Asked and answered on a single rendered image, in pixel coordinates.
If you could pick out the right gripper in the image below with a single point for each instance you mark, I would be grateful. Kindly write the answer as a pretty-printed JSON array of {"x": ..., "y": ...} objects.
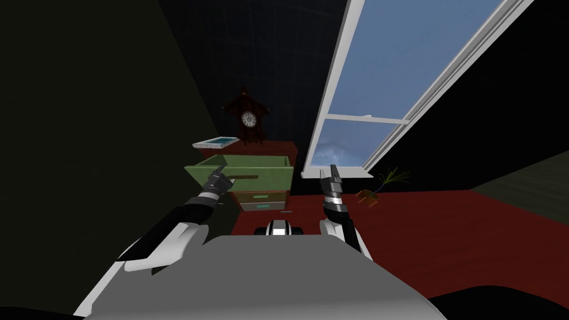
[{"x": 332, "y": 187}]

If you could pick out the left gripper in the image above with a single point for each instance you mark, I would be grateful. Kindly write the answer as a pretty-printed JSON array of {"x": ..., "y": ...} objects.
[{"x": 218, "y": 182}]

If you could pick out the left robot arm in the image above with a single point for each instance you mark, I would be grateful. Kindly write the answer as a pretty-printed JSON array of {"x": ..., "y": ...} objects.
[{"x": 178, "y": 220}]

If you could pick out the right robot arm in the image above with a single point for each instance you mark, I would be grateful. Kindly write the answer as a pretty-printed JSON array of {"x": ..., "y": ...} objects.
[{"x": 342, "y": 220}]

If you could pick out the green drawer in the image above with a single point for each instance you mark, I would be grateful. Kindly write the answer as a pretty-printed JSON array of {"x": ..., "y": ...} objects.
[{"x": 262, "y": 175}]

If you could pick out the potted green plant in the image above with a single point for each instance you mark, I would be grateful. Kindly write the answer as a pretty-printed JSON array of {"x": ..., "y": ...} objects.
[{"x": 371, "y": 195}]

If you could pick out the red-brown chest of drawers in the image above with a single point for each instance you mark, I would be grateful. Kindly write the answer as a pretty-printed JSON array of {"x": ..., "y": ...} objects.
[{"x": 271, "y": 149}]

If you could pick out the dark brown cuckoo clock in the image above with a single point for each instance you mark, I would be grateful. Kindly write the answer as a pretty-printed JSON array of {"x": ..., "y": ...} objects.
[{"x": 248, "y": 118}]

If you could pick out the white framed window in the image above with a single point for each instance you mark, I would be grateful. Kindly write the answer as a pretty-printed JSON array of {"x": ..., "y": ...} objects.
[{"x": 382, "y": 75}]

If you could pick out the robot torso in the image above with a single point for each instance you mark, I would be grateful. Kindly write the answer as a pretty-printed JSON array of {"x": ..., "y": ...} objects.
[{"x": 275, "y": 280}]

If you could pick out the teal picture in white frame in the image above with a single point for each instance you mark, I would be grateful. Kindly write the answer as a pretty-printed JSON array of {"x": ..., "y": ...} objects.
[{"x": 216, "y": 142}]

